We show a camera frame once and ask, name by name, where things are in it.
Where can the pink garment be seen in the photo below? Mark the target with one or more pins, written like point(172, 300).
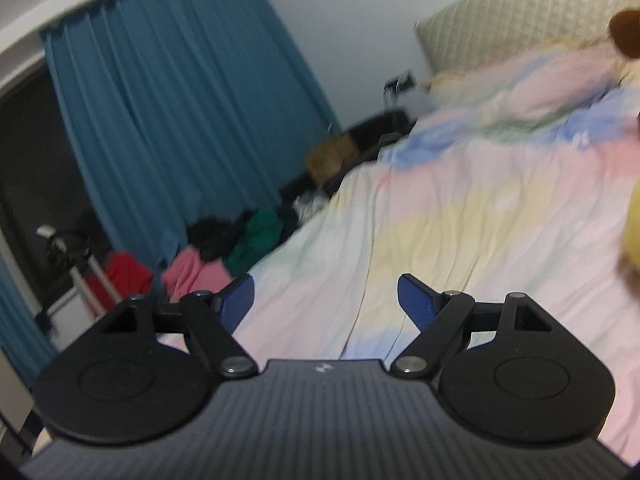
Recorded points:
point(189, 273)

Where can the dark window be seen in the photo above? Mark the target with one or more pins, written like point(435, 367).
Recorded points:
point(41, 184)

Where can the black garment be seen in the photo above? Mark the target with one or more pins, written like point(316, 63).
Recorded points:
point(215, 238)

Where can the brown plush toy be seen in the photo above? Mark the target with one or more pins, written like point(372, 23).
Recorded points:
point(624, 28)

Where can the pastel rainbow bed sheet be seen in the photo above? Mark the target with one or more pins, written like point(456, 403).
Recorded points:
point(529, 182)

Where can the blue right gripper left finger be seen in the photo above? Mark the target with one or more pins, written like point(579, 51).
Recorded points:
point(233, 302)

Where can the green garment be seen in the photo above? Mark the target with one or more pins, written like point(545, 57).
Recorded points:
point(261, 233)

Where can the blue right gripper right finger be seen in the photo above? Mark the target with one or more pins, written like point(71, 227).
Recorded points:
point(420, 302)

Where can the red garment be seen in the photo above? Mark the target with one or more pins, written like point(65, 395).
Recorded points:
point(127, 276)

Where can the cream quilted headboard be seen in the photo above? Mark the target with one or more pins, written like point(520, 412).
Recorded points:
point(471, 34)

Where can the brown paper bag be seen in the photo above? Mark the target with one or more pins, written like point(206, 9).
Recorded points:
point(327, 160)

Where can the blue curtain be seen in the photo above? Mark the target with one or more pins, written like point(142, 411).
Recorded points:
point(177, 110)

